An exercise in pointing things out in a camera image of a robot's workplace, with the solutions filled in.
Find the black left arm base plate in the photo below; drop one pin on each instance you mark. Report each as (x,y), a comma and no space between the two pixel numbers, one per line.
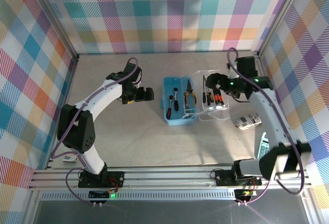
(115,176)

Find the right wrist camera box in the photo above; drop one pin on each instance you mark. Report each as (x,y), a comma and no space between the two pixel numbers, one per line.
(232,72)

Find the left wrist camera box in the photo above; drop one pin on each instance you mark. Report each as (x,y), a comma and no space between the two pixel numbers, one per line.
(140,77)

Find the aluminium frame post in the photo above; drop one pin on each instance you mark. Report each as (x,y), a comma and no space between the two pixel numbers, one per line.
(55,18)
(278,16)

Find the small white blue object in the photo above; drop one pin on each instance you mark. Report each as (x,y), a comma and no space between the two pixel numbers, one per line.
(69,158)

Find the light blue calculator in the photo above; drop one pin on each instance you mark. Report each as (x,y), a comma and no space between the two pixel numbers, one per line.
(263,147)

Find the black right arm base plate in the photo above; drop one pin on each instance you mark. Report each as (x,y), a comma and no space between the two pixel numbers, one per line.
(223,179)

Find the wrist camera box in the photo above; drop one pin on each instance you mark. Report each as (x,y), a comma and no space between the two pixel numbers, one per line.
(140,77)
(232,72)

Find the aluminium side rail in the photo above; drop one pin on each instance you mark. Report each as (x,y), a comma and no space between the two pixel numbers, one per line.
(262,67)
(72,70)

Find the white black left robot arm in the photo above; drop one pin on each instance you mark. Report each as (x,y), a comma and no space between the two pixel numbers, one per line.
(102,98)

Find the printed paper packet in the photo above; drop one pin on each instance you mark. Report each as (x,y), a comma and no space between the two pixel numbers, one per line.
(246,121)

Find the blue plastic toolbox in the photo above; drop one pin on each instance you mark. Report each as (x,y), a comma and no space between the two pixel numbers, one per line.
(180,122)

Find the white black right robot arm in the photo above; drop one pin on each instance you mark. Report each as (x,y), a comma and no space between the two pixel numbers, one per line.
(267,113)

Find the aluminium front rail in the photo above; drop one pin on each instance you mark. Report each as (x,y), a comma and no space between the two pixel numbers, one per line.
(167,180)

